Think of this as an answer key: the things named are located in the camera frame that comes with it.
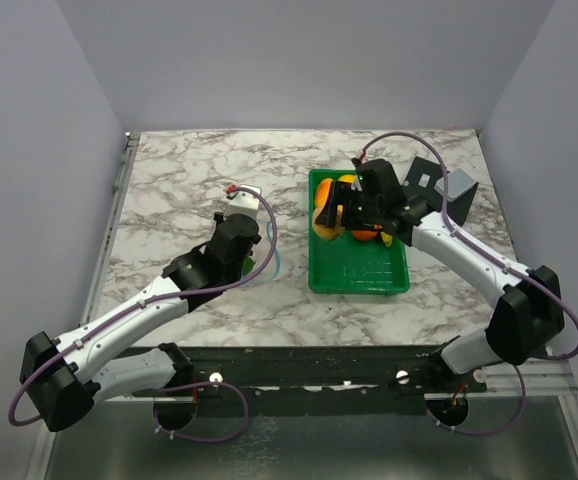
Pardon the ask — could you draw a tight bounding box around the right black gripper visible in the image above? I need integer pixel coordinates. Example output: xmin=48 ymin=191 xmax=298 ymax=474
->
xmin=317 ymin=180 xmax=383 ymax=231

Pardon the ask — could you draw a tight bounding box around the peach fruit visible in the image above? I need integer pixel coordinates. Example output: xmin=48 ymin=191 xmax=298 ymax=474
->
xmin=311 ymin=207 xmax=345 ymax=242

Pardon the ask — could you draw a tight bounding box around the green avocado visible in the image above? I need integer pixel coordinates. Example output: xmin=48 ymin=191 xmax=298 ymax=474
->
xmin=242 ymin=257 xmax=255 ymax=277

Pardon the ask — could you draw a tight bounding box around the clear zip top bag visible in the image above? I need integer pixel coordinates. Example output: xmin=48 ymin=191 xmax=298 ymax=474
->
xmin=243 ymin=198 xmax=282 ymax=286

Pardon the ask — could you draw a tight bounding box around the orange fruit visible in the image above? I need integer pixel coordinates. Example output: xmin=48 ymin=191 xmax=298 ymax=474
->
xmin=352 ymin=230 xmax=380 ymax=242

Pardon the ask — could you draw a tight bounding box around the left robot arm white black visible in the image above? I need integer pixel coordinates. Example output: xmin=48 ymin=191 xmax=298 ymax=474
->
xmin=20 ymin=214 xmax=261 ymax=432

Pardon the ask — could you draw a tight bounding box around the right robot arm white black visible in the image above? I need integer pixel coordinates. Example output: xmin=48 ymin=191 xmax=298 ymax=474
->
xmin=312 ymin=159 xmax=564 ymax=391

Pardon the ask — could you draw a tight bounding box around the red yellow mango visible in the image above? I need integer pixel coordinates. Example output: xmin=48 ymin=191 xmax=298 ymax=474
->
xmin=313 ymin=178 xmax=334 ymax=208

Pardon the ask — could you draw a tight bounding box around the yellow lemon back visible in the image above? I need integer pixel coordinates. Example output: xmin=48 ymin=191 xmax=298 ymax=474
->
xmin=338 ymin=174 xmax=355 ymax=183

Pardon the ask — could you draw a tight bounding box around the green plastic bin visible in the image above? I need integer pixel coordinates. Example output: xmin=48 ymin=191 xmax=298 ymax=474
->
xmin=307 ymin=168 xmax=412 ymax=297

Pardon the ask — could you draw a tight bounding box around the yellow banana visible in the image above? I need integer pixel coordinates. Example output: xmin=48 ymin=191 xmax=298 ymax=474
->
xmin=380 ymin=231 xmax=394 ymax=248

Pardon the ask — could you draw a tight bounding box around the black scale base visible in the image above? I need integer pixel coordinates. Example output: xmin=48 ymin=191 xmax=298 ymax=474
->
xmin=403 ymin=156 xmax=479 ymax=226

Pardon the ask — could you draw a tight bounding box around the grey scale platform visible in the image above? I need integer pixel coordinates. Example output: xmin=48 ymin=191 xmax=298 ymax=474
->
xmin=434 ymin=168 xmax=477 ymax=202

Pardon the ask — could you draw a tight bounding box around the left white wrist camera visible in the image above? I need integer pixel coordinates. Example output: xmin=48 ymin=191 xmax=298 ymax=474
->
xmin=224 ymin=185 xmax=260 ymax=220

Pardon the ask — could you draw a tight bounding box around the black mounting rail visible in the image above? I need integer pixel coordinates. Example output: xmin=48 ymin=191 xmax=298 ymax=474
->
xmin=113 ymin=344 xmax=490 ymax=419

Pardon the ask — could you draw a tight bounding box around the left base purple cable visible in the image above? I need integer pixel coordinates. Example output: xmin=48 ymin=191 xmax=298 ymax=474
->
xmin=154 ymin=380 xmax=251 ymax=444

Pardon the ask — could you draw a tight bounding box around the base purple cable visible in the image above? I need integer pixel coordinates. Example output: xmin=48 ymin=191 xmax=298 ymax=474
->
xmin=154 ymin=380 xmax=251 ymax=444
xmin=433 ymin=364 xmax=528 ymax=436

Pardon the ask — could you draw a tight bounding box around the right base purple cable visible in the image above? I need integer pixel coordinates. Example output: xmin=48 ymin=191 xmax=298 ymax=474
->
xmin=433 ymin=364 xmax=528 ymax=436

